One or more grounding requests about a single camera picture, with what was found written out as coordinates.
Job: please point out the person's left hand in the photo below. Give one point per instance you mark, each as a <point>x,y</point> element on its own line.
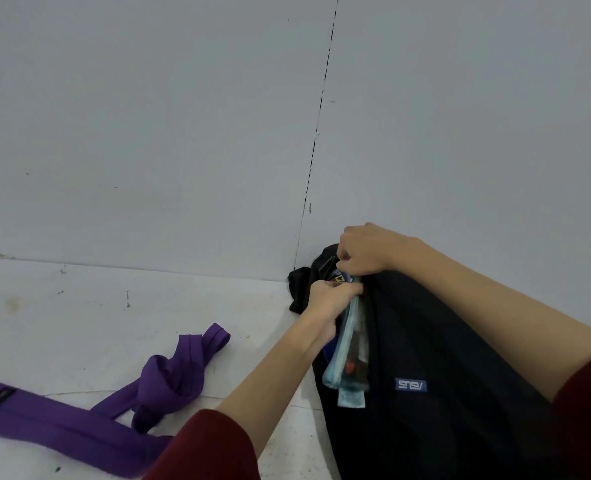
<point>325,304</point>

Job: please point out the person's right hand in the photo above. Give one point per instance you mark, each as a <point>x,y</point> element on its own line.
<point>370,249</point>

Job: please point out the person's left fingers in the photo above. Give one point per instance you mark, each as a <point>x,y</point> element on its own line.
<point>343,288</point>

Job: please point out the person's right fingers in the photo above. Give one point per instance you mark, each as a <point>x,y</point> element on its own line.
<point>348,257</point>

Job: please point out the light blue clear pouch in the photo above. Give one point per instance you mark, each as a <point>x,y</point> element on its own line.
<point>349,349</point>

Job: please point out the black backpack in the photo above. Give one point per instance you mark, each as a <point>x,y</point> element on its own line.
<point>440,384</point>

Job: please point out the person's left forearm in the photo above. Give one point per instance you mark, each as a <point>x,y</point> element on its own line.
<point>280,374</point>

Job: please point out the person's right forearm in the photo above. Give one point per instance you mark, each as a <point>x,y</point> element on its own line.
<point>500,314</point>

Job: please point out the dark red left sleeve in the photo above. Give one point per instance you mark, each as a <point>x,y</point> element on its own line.
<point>205,449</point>

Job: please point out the dark red sleeve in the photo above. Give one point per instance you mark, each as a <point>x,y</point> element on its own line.
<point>205,449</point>
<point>588,419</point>

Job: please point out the dark red right sleeve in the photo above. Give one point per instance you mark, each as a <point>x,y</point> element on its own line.
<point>588,419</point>

